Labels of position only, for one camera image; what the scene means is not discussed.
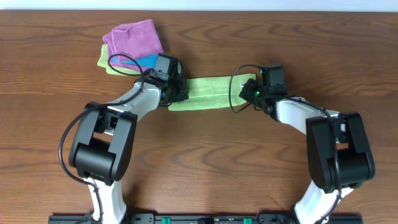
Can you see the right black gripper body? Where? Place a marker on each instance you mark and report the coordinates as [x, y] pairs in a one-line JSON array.
[[254, 93]]

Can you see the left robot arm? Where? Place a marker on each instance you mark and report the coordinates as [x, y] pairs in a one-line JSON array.
[[102, 147]]

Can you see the light green cloth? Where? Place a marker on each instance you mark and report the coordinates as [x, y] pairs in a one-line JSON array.
[[212, 93], [103, 62]]

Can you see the blue folded cloth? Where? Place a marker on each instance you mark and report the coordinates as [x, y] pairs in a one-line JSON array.
[[145, 62]]

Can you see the light green folded cloth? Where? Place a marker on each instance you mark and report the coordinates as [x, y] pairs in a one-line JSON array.
[[103, 62]]

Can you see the purple folded cloth on top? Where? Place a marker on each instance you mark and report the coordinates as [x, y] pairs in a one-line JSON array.
[[137, 39]]

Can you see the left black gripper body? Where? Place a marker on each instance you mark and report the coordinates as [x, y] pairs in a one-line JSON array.
[[181, 88]]

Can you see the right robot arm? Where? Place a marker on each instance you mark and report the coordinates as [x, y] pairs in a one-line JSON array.
[[338, 151]]

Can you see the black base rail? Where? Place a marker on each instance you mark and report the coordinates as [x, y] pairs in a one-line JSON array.
[[148, 218]]

